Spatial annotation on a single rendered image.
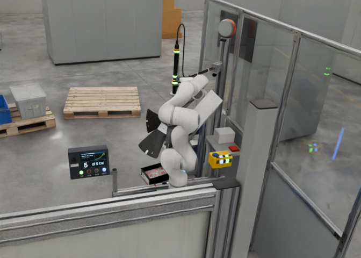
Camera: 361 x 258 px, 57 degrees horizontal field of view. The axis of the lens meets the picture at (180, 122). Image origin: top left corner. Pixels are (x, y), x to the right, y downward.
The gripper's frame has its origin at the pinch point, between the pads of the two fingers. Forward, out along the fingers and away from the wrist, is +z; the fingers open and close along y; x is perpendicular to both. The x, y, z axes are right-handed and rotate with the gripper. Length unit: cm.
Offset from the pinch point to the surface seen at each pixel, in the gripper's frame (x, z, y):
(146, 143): -66, 23, -21
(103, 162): -49, -23, -61
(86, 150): -41, -19, -72
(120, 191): -80, -19, -50
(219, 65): -10, 50, 51
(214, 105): -36, 24, 38
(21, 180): -166, 131, -144
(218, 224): 24, -163, -44
